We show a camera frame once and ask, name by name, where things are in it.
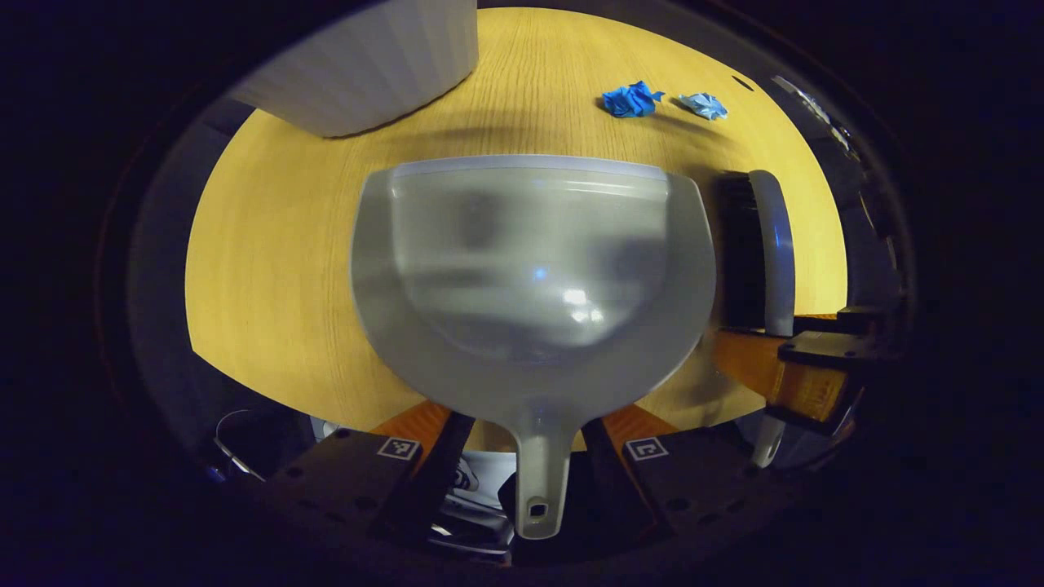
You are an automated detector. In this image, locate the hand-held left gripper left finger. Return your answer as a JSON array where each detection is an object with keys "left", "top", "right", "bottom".
[{"left": 269, "top": 399, "right": 476, "bottom": 543}]

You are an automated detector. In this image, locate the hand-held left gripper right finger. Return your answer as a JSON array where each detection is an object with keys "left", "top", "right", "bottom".
[{"left": 581, "top": 405, "right": 784, "bottom": 537}]

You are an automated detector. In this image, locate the small white broom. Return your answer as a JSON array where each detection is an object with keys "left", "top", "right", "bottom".
[{"left": 716, "top": 170, "right": 797, "bottom": 470}]

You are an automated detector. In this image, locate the white dustpan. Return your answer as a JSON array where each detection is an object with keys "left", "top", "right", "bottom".
[{"left": 351, "top": 155, "right": 717, "bottom": 541}]

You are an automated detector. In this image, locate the light blue paper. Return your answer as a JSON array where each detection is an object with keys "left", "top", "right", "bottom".
[{"left": 677, "top": 92, "right": 729, "bottom": 121}]

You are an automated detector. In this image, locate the dark blue paper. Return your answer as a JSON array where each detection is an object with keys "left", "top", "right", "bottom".
[{"left": 602, "top": 80, "right": 666, "bottom": 119}]

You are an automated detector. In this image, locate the white garbage bin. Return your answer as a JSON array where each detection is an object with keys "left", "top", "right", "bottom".
[{"left": 231, "top": 0, "right": 480, "bottom": 138}]

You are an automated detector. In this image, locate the black and white shoe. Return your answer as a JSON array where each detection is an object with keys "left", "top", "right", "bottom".
[{"left": 445, "top": 451, "right": 520, "bottom": 563}]

